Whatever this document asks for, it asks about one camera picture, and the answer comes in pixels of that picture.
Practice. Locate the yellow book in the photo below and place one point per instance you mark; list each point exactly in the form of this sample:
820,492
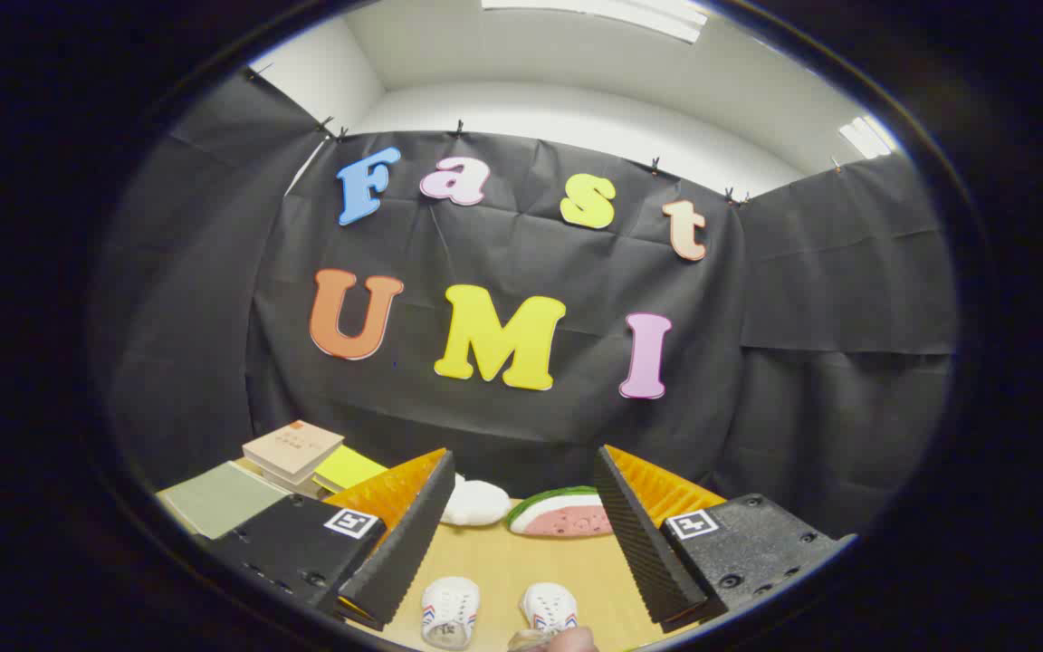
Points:
349,466

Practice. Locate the beige book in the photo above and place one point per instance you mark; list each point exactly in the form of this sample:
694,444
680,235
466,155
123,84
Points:
293,445

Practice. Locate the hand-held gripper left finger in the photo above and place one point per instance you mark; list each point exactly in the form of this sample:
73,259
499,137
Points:
408,534

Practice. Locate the white striped canvas shoe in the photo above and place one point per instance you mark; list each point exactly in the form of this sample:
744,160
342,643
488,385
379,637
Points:
449,607
549,605

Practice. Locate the watermelon slice plush toy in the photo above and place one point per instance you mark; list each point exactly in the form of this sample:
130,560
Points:
558,516

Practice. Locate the olive fabric storage box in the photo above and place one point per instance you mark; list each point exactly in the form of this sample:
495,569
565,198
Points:
218,500

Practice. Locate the white plush toy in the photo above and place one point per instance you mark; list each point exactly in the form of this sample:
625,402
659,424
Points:
476,503

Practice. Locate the pale grey book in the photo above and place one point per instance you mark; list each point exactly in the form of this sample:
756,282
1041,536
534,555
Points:
291,487

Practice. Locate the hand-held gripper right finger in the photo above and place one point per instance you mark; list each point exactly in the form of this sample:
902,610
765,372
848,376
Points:
644,543

